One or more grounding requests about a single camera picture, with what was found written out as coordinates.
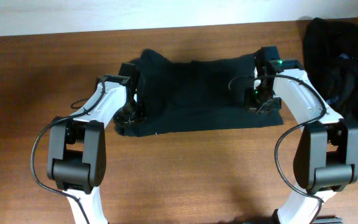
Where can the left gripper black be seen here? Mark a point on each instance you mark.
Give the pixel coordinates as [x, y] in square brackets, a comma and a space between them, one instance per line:
[129, 116]

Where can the pile of black clothes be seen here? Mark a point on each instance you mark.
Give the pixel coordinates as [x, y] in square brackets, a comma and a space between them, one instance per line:
[330, 52]

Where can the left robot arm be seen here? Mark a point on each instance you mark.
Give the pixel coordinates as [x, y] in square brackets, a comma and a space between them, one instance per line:
[77, 147]

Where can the black t-shirt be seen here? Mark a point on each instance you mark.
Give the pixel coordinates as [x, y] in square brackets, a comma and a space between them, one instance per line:
[195, 96]

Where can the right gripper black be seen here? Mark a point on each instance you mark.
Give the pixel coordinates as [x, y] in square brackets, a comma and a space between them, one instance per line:
[250, 104]

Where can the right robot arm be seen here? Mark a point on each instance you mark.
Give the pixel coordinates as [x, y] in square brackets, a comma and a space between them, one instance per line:
[326, 159]

